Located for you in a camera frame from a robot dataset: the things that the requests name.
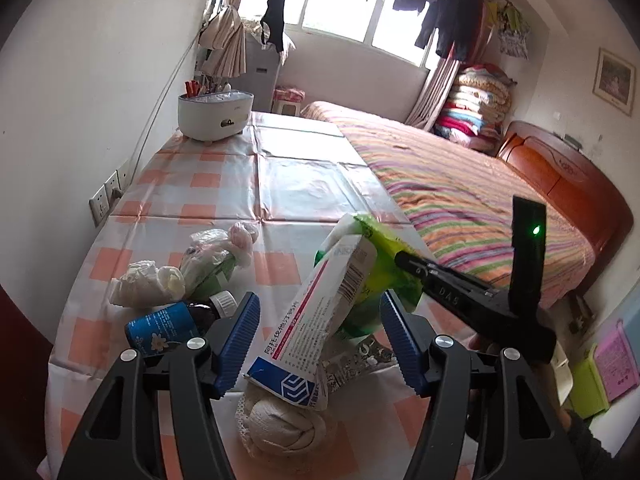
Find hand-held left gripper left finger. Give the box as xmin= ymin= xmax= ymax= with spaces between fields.
xmin=70 ymin=291 xmax=262 ymax=480

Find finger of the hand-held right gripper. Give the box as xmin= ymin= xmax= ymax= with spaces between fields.
xmin=394 ymin=250 xmax=441 ymax=286

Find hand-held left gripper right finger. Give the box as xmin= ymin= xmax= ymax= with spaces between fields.
xmin=379 ymin=290 xmax=583 ymax=480

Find green plastic bag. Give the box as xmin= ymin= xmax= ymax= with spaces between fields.
xmin=314 ymin=212 xmax=426 ymax=346

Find brown bottle with blue label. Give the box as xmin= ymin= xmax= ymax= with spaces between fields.
xmin=125 ymin=291 xmax=237 ymax=357

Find white cardboard medicine box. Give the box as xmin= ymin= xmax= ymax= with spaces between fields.
xmin=244 ymin=235 xmax=378 ymax=408

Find cream plastic trash bin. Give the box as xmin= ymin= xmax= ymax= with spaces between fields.
xmin=542 ymin=345 xmax=576 ymax=408

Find clear plastic bag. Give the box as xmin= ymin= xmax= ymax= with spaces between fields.
xmin=179 ymin=228 xmax=236 ymax=303

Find pinkish plastic bag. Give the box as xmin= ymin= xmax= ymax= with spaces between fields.
xmin=227 ymin=221 xmax=259 ymax=268

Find white tissue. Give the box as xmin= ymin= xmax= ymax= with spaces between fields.
xmin=110 ymin=259 xmax=186 ymax=309

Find person's right forearm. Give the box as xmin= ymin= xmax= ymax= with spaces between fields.
xmin=560 ymin=407 xmax=631 ymax=480

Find silver blister pack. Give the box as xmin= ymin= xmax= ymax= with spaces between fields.
xmin=320 ymin=337 xmax=401 ymax=391

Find bed with striped sheet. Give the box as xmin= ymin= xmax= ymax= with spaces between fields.
xmin=300 ymin=100 xmax=603 ymax=311

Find white knotted cloth ball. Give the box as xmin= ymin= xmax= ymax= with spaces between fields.
xmin=235 ymin=385 xmax=341 ymax=461

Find green storage bin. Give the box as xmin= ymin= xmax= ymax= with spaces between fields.
xmin=570 ymin=355 xmax=612 ymax=418

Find pink storage basket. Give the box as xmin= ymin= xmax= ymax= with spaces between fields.
xmin=592 ymin=320 xmax=640 ymax=403

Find checkered plastic tablecloth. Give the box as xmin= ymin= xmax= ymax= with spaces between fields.
xmin=45 ymin=110 xmax=501 ymax=476

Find wooden headboard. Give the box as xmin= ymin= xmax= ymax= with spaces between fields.
xmin=495 ymin=120 xmax=636 ymax=291

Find stack of folded quilts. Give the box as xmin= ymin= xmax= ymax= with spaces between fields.
xmin=432 ymin=62 xmax=516 ymax=153

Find pink plastic stool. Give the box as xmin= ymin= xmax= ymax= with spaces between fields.
xmin=272 ymin=85 xmax=306 ymax=116

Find white round utensil holder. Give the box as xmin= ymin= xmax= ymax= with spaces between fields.
xmin=177 ymin=87 xmax=254 ymax=142

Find floral hanging garment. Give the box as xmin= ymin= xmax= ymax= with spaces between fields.
xmin=497 ymin=25 xmax=531 ymax=59

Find standing air conditioner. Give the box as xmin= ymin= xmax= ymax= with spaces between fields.
xmin=232 ymin=35 xmax=281 ymax=113

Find window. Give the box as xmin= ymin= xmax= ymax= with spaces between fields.
xmin=240 ymin=0 xmax=441 ymax=68

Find row of dark hanging clothes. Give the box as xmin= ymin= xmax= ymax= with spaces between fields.
xmin=340 ymin=0 xmax=488 ymax=61

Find yellow green clothes hangers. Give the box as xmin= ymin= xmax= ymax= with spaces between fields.
xmin=487 ymin=0 xmax=524 ymax=31

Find black hanging garment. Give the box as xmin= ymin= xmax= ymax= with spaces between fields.
xmin=259 ymin=0 xmax=289 ymax=54

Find tied striped curtain bundle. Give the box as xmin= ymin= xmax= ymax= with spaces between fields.
xmin=197 ymin=5 xmax=248 ymax=79

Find white wall socket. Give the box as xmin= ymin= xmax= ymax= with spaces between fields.
xmin=103 ymin=169 xmax=124 ymax=200
xmin=89 ymin=184 xmax=110 ymax=226

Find white cable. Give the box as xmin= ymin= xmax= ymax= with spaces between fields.
xmin=132 ymin=35 xmax=198 ymax=176

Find framed wall picture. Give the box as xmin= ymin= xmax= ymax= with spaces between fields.
xmin=592 ymin=47 xmax=637 ymax=106

